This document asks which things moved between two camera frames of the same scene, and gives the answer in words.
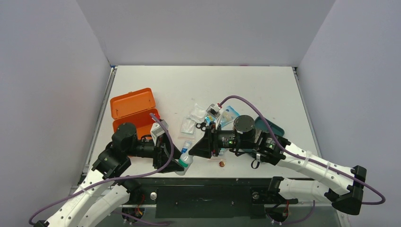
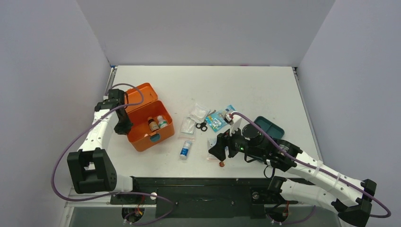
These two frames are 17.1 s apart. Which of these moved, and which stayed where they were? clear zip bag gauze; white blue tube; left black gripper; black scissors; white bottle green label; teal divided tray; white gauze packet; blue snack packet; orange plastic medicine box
Moved: white bottle green label; left black gripper; orange plastic medicine box
Stayed: clear zip bag gauze; black scissors; white blue tube; white gauze packet; blue snack packet; teal divided tray
